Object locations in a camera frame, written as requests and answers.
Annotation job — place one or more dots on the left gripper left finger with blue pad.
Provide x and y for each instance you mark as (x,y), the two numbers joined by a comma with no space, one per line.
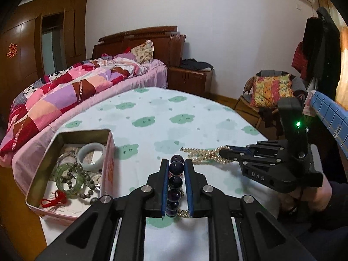
(113,228)

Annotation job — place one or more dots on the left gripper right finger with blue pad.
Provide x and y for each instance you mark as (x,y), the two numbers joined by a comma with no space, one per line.
(239,228)

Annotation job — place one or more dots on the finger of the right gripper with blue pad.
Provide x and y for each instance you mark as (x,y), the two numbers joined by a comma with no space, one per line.
(231,156)
(239,149)

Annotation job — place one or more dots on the silver wristwatch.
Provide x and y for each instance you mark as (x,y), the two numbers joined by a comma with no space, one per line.
(96,179)

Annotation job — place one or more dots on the green jade bangle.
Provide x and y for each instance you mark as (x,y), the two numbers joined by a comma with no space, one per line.
(74,181)

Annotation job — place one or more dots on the red cord jade pendant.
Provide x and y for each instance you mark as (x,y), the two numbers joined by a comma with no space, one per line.
(60,197)

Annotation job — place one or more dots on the pale jade bangle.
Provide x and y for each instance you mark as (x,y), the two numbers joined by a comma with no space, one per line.
(91,157)

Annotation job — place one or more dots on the silver bangle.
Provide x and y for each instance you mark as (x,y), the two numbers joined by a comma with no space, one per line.
(67,159)

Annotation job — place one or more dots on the right hand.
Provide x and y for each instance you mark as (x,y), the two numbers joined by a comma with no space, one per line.
(317,198)

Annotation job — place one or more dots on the wicker chair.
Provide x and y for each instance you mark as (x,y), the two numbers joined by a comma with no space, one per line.
(271,116)

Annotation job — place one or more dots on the colourful patterned cushion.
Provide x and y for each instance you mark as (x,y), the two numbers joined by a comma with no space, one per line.
(268,90)

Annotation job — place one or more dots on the paper leaflet in tin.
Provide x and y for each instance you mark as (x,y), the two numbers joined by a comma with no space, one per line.
(74,206)

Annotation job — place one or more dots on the pink metal tin box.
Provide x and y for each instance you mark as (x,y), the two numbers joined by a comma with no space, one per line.
(44,170)

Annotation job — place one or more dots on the wooden nightstand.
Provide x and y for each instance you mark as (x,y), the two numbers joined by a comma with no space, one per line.
(189,81)

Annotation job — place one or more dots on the cloud pattern tablecloth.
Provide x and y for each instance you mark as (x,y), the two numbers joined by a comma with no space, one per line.
(151,124)

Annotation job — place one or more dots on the dark clothes on nightstand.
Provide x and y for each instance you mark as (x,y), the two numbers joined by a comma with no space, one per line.
(192,64)

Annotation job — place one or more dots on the hanging dark clothes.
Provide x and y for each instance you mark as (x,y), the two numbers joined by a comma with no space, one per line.
(318,56)

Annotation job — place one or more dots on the floral pillow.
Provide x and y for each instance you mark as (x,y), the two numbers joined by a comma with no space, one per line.
(144,52)

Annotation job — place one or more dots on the wooden bed with pink sheet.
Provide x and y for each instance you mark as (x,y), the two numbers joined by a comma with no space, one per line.
(168,48)

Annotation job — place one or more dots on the patchwork quilt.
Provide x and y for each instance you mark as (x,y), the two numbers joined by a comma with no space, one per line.
(54,98)

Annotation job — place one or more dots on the red double happiness decoration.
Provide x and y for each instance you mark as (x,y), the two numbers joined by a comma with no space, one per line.
(12,50)

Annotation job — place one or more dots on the dark wooden wardrobe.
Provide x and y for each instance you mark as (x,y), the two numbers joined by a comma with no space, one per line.
(24,28)

